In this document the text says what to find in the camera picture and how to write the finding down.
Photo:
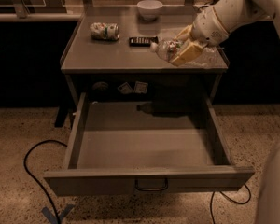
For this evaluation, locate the black remote control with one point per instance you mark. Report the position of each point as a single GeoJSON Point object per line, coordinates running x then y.
{"type": "Point", "coordinates": [140, 41]}

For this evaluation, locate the white ceramic bowl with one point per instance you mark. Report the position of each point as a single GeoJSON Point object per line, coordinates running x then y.
{"type": "Point", "coordinates": [149, 10]}

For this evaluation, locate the round grey object inside cabinet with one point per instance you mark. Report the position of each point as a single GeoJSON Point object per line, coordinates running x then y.
{"type": "Point", "coordinates": [100, 87]}

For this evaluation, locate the left white tag card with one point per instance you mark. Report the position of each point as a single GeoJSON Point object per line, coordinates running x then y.
{"type": "Point", "coordinates": [125, 88]}

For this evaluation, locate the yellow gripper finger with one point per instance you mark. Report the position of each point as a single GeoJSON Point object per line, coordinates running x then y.
{"type": "Point", "coordinates": [185, 34]}
{"type": "Point", "coordinates": [188, 52]}

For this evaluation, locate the right white tag card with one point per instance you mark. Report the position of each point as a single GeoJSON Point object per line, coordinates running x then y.
{"type": "Point", "coordinates": [140, 87]}

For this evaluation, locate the crushed white soda can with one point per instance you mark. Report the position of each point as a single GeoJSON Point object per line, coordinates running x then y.
{"type": "Point", "coordinates": [104, 31]}

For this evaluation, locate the clear plastic water bottle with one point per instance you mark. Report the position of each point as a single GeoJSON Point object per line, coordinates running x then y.
{"type": "Point", "coordinates": [167, 48]}

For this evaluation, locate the white tag card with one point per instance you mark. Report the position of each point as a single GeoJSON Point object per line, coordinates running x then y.
{"type": "Point", "coordinates": [140, 87]}
{"type": "Point", "coordinates": [125, 88]}

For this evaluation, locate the grey open top drawer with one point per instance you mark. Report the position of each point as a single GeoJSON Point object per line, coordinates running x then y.
{"type": "Point", "coordinates": [114, 143]}

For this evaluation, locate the metal drawer handle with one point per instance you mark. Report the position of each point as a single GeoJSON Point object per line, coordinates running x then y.
{"type": "Point", "coordinates": [151, 185]}

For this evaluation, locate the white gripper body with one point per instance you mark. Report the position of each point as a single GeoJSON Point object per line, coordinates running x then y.
{"type": "Point", "coordinates": [207, 27]}

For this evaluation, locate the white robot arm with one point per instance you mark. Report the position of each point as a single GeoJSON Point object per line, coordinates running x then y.
{"type": "Point", "coordinates": [232, 15]}

